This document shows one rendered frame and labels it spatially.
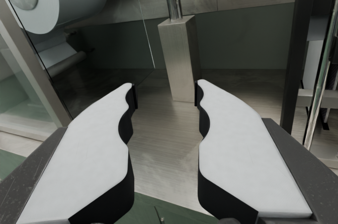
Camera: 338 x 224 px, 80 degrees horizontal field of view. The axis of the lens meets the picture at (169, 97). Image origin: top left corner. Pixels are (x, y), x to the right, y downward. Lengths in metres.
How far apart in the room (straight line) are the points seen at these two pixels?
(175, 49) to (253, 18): 0.34
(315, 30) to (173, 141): 0.40
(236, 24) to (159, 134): 0.50
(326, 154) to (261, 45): 0.47
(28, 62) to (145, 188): 0.39
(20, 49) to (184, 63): 0.42
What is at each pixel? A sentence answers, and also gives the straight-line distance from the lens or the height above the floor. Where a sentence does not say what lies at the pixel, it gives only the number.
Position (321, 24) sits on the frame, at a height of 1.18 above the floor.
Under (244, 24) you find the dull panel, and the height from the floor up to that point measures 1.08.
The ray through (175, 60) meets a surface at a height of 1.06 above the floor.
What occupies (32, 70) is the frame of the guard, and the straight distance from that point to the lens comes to 0.58.
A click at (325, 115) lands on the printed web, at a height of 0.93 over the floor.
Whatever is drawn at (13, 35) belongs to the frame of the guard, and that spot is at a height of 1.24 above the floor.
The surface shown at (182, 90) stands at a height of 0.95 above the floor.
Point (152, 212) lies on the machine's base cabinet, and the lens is 0.62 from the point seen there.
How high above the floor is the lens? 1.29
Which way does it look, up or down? 31 degrees down
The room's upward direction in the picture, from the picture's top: 12 degrees counter-clockwise
